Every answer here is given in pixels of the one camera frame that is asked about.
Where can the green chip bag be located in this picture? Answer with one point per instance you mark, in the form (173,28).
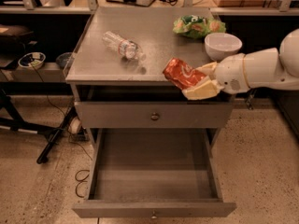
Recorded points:
(196,27)

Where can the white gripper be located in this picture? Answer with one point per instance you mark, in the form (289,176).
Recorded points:
(230,73)

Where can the red coke can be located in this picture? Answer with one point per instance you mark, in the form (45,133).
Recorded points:
(181,74)

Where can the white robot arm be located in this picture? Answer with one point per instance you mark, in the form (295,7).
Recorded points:
(273,68)

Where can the grey metal drawer cabinet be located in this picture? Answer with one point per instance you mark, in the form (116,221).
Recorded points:
(99,74)

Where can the black bag on shelf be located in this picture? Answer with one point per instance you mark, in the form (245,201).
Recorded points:
(15,41)

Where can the open grey middle drawer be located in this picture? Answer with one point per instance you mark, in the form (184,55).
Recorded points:
(153,173)

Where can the white bowl on shelf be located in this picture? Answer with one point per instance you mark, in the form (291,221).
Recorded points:
(32,60)

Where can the white ceramic bowl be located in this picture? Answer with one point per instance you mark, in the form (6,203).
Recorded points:
(221,45)

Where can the closed grey top drawer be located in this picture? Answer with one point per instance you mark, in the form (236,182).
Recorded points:
(152,114)

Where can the black stand legs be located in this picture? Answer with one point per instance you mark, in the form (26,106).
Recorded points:
(17,123)

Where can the dark bowl on shelf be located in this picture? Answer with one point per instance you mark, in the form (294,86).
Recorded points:
(64,59)

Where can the clear plastic water bottle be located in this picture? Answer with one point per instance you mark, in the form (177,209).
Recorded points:
(124,47)

